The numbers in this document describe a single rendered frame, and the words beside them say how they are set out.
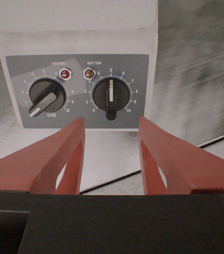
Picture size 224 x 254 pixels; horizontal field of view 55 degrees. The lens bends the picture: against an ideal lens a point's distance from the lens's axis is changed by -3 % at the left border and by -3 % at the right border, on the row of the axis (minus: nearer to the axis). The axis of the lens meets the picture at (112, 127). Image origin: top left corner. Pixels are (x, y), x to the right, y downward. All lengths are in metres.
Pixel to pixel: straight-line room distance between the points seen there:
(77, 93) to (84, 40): 0.05
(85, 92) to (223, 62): 0.16
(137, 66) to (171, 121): 0.09
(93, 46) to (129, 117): 0.07
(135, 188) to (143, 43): 0.16
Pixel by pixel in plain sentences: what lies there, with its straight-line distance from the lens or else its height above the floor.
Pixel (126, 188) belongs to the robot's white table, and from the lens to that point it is 0.26.
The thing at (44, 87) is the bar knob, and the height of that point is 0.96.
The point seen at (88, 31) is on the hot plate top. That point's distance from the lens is 0.17.
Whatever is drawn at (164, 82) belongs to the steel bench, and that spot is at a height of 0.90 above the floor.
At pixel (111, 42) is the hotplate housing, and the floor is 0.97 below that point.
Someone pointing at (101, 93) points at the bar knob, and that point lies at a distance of 0.19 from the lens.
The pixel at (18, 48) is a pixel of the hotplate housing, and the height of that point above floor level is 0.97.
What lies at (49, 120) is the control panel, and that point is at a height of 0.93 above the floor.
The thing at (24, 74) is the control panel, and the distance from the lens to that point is 0.20.
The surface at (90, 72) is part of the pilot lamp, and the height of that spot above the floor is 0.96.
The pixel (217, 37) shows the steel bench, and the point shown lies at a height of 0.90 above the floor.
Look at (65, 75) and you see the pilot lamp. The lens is 0.19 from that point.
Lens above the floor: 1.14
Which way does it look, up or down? 85 degrees down
